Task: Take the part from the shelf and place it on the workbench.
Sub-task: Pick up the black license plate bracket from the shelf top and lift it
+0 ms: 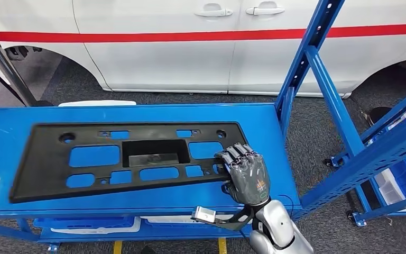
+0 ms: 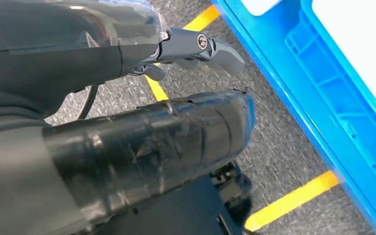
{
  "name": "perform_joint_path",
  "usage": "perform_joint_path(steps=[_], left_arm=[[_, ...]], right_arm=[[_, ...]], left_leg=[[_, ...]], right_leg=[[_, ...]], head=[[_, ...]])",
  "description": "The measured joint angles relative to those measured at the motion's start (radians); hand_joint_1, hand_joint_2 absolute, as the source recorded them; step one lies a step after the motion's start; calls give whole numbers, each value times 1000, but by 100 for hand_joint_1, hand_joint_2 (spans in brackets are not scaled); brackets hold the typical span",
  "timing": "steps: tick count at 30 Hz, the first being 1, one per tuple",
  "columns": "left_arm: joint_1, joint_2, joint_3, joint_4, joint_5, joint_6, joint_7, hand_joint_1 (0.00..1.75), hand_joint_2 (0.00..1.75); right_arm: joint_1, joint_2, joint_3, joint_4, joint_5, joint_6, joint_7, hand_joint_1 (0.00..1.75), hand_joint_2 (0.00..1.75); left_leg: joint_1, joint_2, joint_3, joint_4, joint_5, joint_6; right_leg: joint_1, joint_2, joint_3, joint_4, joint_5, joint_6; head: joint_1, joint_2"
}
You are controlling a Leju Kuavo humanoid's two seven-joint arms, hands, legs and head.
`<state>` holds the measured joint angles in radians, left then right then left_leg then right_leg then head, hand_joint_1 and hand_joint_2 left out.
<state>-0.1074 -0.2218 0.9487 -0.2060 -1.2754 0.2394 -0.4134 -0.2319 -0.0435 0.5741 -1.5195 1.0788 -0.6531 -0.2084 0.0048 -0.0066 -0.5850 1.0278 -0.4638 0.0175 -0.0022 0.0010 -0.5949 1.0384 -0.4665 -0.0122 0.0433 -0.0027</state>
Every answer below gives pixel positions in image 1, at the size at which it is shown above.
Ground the white car with red stripe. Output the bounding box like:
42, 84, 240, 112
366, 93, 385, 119
0, 0, 406, 98

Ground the chrome stanchion post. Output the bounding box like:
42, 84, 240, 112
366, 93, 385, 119
0, 24, 53, 107

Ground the white flat panel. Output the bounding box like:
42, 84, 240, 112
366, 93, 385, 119
58, 100, 137, 107

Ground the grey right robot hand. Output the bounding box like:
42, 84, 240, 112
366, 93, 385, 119
214, 142, 272, 207

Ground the blue metal shelf rack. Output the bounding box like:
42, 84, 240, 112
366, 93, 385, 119
324, 80, 406, 228
0, 0, 406, 253

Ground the black round disc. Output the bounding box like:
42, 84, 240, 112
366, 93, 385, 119
367, 106, 393, 127

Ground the black plastic plate bracket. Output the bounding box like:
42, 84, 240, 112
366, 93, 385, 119
8, 122, 249, 204

